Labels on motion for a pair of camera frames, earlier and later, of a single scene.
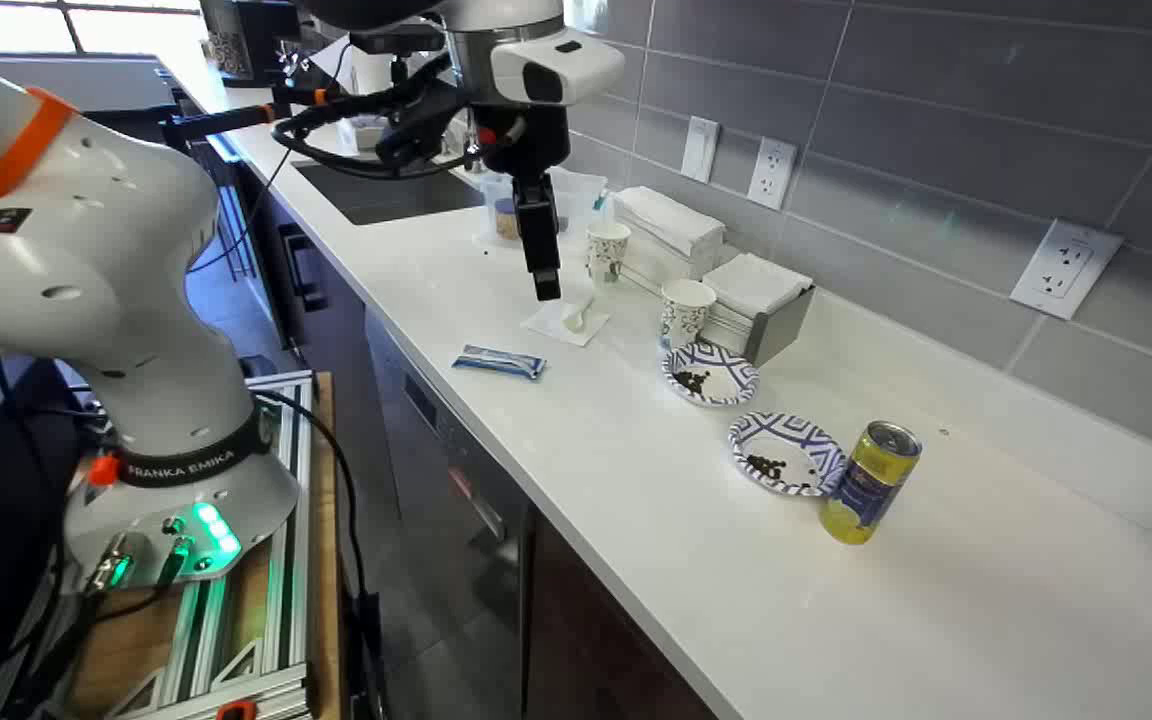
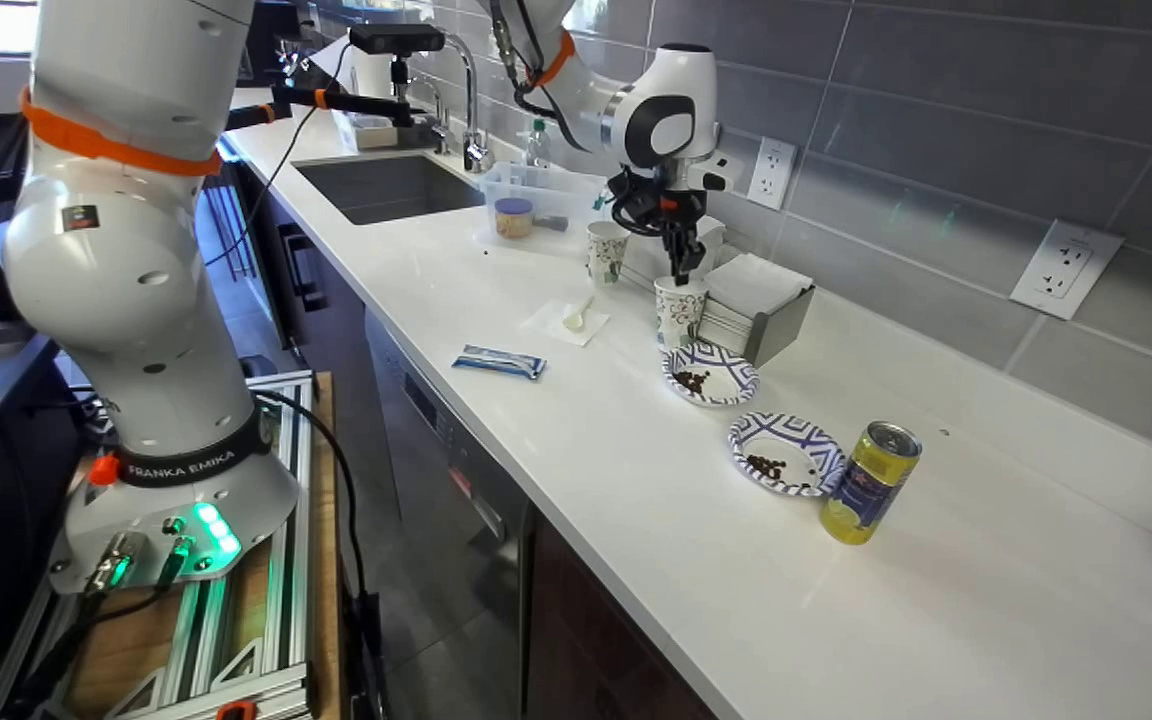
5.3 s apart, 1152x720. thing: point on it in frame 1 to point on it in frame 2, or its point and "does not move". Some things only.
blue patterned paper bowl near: [786, 453] does not move
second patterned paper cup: [611, 240] does not move
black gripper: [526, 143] to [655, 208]
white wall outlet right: [1065, 267] does not move
